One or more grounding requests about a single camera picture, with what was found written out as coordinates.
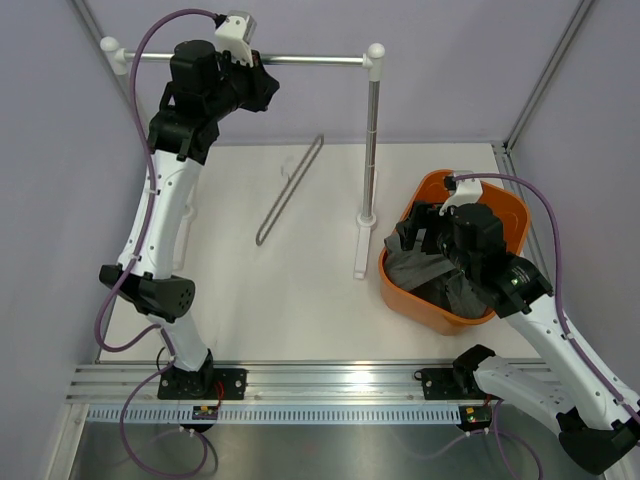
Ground aluminium mounting rail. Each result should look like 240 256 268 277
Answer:
64 359 609 405

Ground white slotted cable duct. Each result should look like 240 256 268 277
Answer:
86 404 462 425

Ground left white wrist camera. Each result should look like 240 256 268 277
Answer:
215 11 257 67

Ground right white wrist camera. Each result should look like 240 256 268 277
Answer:
439 171 483 216

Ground grey clothes hanger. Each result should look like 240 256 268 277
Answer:
255 134 325 247

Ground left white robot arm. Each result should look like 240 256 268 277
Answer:
99 40 279 400

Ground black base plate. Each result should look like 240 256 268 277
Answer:
157 368 247 400
413 367 486 400

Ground grey shorts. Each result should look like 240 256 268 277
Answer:
384 231 487 319

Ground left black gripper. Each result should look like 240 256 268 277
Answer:
203 46 278 121

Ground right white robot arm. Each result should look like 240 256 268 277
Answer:
396 201 639 475

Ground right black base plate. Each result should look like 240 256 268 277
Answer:
413 367 486 400

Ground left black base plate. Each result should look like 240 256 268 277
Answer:
157 368 247 400

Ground metal clothes rack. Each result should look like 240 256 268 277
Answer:
99 36 385 280

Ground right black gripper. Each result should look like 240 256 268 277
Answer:
396 200 479 280

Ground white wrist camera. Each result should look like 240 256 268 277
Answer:
215 11 257 67
439 171 483 216

